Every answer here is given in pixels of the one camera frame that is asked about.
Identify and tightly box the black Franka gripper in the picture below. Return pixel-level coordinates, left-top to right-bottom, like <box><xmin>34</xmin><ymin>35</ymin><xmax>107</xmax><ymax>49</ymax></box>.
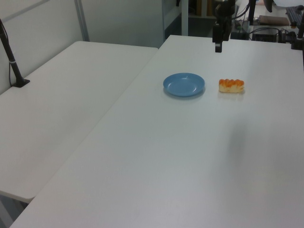
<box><xmin>212</xmin><ymin>23</ymin><xmax>224</xmax><ymax>53</ymax></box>

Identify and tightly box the orange glazed bread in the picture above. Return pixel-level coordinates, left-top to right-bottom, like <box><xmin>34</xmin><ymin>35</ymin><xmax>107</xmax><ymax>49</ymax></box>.
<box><xmin>218</xmin><ymin>78</ymin><xmax>245</xmax><ymax>94</ymax></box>

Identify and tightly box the blue round plate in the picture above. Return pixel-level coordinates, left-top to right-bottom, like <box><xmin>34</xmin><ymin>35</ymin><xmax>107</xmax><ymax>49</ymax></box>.
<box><xmin>162</xmin><ymin>72</ymin><xmax>206</xmax><ymax>97</ymax></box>

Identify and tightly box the small dark device box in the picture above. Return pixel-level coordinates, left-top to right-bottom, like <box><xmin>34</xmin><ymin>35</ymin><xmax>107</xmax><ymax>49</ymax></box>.
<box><xmin>230</xmin><ymin>21</ymin><xmax>249</xmax><ymax>40</ymax></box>

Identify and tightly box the yellow wooden shelf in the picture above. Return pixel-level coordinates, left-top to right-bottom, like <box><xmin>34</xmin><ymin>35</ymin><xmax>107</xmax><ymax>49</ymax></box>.
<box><xmin>196</xmin><ymin>0</ymin><xmax>217</xmax><ymax>18</ymax></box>

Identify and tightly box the white metal desk leg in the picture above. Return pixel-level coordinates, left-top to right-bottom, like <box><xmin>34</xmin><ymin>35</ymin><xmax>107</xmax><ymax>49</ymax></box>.
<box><xmin>181</xmin><ymin>0</ymin><xmax>190</xmax><ymax>37</ymax></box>

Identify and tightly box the black electronics box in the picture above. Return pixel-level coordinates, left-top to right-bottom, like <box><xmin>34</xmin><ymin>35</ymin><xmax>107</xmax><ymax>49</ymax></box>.
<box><xmin>251</xmin><ymin>28</ymin><xmax>280</xmax><ymax>43</ymax></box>

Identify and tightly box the black vertical stand pole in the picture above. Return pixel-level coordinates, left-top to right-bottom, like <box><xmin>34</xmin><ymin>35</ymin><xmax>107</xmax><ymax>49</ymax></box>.
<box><xmin>247</xmin><ymin>0</ymin><xmax>257</xmax><ymax>26</ymax></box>

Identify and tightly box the brown flat box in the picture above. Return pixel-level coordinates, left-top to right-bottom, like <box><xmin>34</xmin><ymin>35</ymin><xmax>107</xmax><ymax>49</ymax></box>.
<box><xmin>258</xmin><ymin>15</ymin><xmax>290</xmax><ymax>26</ymax></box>

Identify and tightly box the black clamp stand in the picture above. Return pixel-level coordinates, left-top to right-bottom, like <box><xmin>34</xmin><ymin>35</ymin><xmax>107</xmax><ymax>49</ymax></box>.
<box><xmin>290</xmin><ymin>20</ymin><xmax>304</xmax><ymax>51</ymax></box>

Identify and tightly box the black camera pole with base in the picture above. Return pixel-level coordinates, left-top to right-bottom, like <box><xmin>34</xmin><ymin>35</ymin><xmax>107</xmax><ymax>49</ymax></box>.
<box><xmin>0</xmin><ymin>18</ymin><xmax>31</xmax><ymax>89</ymax></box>

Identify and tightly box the thin black pole cable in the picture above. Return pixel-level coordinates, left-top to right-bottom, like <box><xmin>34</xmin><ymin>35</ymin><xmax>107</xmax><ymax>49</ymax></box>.
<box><xmin>0</xmin><ymin>22</ymin><xmax>14</xmax><ymax>86</ymax></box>

